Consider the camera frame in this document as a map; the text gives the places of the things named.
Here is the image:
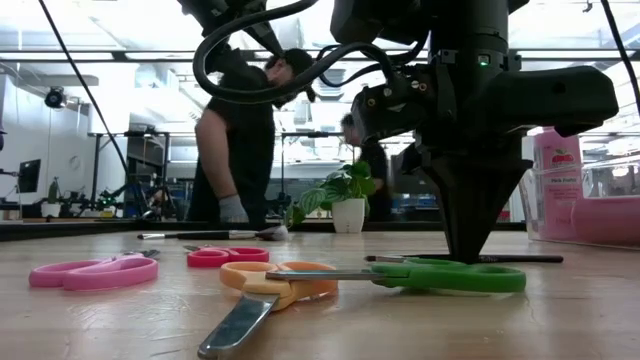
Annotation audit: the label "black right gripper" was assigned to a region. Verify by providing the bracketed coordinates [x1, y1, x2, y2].
[349, 63, 620, 264]

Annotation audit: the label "thin black paintbrush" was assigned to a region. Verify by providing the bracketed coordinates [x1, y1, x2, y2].
[363, 253, 565, 265]

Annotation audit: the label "green scissors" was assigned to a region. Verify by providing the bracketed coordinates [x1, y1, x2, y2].
[264, 258, 528, 295]

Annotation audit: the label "light pink paint bottle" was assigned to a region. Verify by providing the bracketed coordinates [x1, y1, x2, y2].
[532, 127, 584, 241]

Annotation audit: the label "red paint bottle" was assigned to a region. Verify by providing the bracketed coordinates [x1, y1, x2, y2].
[570, 196, 640, 247]

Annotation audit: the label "orange scissors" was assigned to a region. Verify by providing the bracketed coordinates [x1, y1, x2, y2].
[197, 261, 339, 360]

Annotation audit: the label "black brush fluffy grey bristles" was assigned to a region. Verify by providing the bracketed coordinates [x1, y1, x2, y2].
[137, 224, 290, 242]

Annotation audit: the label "red scissors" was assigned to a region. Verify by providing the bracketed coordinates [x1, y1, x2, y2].
[182, 244, 271, 270]

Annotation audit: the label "pink scissors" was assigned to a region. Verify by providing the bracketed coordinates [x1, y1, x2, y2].
[28, 249, 161, 294]

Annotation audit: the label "clear plastic bin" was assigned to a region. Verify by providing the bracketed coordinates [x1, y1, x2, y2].
[518, 154, 640, 251]

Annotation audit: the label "person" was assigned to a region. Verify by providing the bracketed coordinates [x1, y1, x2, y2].
[341, 113, 396, 224]
[186, 47, 317, 226]

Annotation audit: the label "green plant in white pot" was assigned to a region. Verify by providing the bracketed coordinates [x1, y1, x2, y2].
[284, 161, 379, 235]

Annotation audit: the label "small cactus in white pot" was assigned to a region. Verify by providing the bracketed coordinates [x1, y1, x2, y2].
[40, 177, 63, 219]

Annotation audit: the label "black ceiling spotlight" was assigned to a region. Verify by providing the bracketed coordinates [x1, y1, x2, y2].
[43, 86, 67, 110]

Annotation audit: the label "small black monitor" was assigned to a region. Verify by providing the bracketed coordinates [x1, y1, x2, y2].
[17, 159, 43, 195]

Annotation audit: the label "black aluminium table frame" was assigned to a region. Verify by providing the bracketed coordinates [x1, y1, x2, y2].
[0, 219, 526, 244]

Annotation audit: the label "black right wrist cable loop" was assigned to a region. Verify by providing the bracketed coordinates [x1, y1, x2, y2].
[192, 0, 401, 106]

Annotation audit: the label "black background workstation frame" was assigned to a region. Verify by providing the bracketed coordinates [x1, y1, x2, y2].
[88, 130, 174, 204]

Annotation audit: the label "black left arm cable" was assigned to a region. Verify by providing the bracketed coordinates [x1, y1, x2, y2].
[37, 0, 134, 176]

